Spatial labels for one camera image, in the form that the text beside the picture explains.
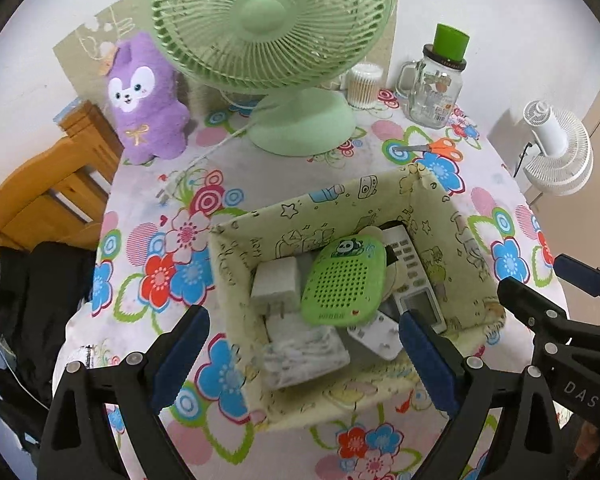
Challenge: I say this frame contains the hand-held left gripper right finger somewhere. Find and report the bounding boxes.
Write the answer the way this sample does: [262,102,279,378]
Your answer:
[399,309,563,480]

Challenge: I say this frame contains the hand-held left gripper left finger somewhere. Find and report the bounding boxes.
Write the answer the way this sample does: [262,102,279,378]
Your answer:
[37,304,211,480]

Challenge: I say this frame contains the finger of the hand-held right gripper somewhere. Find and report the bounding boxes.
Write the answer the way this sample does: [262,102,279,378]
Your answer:
[554,254,600,331]
[496,276,576,356]

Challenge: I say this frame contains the white socket adapter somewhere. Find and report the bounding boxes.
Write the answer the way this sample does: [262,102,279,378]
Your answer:
[346,310,403,361]

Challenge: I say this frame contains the white remote control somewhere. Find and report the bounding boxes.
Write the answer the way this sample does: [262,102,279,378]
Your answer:
[380,225,448,336]

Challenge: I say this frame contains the round cream compact case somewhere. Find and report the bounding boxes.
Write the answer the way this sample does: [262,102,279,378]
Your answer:
[362,225,406,306]

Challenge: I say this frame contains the green perforated panda case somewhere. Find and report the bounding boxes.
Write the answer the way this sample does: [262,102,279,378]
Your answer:
[300,236,387,326]

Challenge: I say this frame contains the white charger adapter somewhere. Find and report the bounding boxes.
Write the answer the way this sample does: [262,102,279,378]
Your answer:
[250,256,303,318]

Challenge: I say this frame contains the clear plastic box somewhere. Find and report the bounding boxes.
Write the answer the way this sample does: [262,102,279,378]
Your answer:
[260,312,351,391]

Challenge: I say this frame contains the green patterned fabric storage box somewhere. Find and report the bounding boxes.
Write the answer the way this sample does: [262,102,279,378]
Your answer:
[207,162,507,433]

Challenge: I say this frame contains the person's right hand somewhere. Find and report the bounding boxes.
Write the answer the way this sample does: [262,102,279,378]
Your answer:
[562,410,600,471]

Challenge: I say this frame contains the white floor fan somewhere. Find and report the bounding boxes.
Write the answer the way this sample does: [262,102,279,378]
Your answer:
[522,100,594,197]

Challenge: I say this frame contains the floral tablecloth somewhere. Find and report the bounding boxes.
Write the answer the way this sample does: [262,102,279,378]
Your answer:
[52,87,571,480]

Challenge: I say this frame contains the black jacket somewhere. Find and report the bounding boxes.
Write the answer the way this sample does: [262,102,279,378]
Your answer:
[0,242,98,411]

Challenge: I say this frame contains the orange scissors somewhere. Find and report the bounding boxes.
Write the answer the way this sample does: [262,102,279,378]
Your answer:
[392,137,458,161]

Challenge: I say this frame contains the black backpack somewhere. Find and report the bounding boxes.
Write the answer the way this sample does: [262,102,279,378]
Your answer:
[0,367,46,461]

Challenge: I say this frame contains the wooden chair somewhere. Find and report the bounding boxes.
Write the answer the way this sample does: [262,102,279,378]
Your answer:
[0,100,126,251]

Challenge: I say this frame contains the glass jar with green lid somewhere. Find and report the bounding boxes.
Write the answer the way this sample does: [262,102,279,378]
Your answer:
[395,23,471,128]

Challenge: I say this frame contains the purple plush toy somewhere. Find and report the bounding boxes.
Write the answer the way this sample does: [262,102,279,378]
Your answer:
[100,31,191,166]

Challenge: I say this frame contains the cotton swab container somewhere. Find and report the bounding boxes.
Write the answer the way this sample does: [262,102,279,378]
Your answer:
[346,63,385,109]

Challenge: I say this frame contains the beige patterned board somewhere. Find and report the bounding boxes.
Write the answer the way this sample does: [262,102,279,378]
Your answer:
[52,0,403,106]

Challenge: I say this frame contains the green desk fan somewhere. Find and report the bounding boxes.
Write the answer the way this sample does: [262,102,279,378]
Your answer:
[150,0,397,157]

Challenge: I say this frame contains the white fan power cord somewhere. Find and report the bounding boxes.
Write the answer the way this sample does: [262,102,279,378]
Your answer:
[157,95,261,206]

